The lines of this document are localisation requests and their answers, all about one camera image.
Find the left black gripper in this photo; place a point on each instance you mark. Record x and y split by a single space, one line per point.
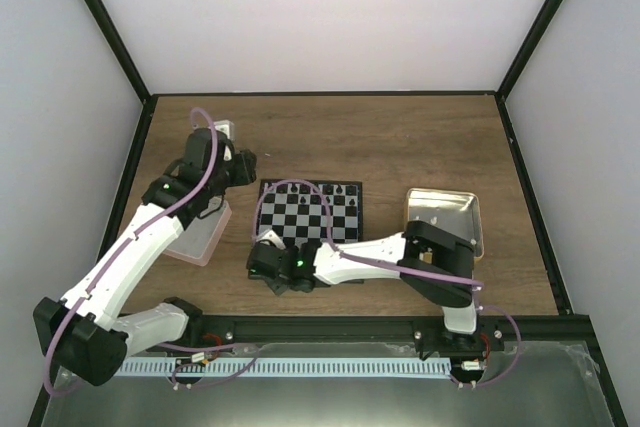
247 163

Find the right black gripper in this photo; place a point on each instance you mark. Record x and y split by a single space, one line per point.
278 285

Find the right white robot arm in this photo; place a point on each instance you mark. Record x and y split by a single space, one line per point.
433 262

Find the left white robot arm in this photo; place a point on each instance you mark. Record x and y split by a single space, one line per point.
183 214

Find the black and white chessboard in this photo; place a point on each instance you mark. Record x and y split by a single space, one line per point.
302 228

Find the pink plastic tray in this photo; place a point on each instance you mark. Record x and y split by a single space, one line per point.
197 244

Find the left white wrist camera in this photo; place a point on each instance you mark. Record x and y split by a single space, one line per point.
227 127

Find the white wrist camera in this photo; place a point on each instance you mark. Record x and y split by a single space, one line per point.
270 236
227 127

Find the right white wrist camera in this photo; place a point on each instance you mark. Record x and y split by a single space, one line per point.
270 236

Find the light blue cable duct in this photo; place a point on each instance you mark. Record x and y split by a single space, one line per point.
433 368

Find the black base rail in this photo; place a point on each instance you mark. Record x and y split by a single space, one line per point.
425 333

